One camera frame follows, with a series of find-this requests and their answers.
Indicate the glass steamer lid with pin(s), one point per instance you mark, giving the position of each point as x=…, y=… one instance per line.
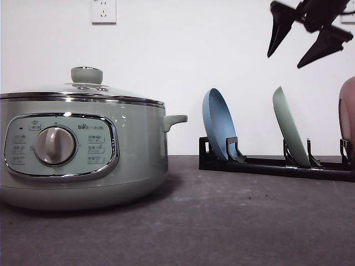
x=86, y=86

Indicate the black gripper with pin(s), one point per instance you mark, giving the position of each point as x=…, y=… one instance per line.
x=314, y=14

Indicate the green electric steamer pot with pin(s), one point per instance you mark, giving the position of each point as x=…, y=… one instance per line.
x=81, y=154

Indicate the white wall socket right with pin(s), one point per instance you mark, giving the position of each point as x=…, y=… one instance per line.
x=348, y=18

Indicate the black dish rack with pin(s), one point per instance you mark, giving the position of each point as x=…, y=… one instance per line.
x=286, y=165

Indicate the blue plate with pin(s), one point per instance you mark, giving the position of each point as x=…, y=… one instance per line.
x=218, y=122

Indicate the white wall socket left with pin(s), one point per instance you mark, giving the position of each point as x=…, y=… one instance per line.
x=104, y=13

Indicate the white wall socket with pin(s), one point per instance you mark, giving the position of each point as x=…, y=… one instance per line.
x=104, y=13
x=348, y=18

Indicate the green plate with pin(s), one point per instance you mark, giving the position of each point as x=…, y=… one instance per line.
x=296, y=147

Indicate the pink plate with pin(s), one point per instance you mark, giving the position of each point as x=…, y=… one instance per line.
x=346, y=111

